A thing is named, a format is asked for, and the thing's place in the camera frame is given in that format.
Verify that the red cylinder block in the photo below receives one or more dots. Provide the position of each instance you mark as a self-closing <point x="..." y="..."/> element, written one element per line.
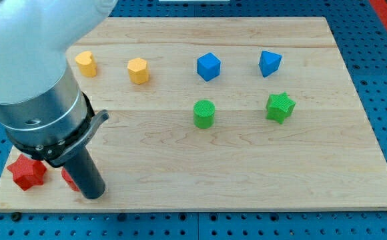
<point x="70" y="182"/>

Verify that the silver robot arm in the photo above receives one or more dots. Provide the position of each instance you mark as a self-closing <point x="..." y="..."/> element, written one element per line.
<point x="40" y="101"/>

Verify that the green star block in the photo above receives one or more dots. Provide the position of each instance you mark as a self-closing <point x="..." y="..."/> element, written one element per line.
<point x="279" y="107"/>

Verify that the red star block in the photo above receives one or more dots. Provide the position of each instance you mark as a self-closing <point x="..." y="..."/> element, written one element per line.
<point x="27" y="172"/>

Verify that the wooden board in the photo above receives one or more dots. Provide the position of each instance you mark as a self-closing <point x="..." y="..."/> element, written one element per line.
<point x="324" y="157"/>

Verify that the green cylinder block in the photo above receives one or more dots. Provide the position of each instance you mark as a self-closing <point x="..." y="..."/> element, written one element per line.
<point x="203" y="114"/>

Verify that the blue cube block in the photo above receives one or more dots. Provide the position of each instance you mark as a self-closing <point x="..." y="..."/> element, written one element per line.
<point x="208" y="66"/>

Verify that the yellow hexagon block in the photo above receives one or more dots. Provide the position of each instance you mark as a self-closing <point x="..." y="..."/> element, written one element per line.
<point x="138" y="71"/>

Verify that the blue triangle block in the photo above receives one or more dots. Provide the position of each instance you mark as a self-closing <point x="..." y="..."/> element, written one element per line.
<point x="269" y="62"/>

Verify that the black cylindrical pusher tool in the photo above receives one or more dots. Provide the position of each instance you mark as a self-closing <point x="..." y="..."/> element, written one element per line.
<point x="85" y="175"/>

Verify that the yellow heart block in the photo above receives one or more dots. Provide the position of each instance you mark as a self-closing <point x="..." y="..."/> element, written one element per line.
<point x="86" y="64"/>

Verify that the black tool clamp with lever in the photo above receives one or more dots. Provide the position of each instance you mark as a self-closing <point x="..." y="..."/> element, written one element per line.
<point x="57" y="142"/>

